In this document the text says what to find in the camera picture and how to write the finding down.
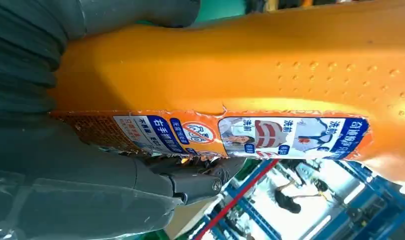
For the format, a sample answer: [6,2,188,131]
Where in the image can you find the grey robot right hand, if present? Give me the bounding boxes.
[0,0,247,240]

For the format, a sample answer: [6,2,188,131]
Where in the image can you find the red pole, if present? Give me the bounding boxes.
[193,158,281,240]

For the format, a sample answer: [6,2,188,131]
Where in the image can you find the green table mat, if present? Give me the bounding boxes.
[195,0,249,25]

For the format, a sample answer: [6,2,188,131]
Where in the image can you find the blue metal rack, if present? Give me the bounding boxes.
[202,159,405,240]

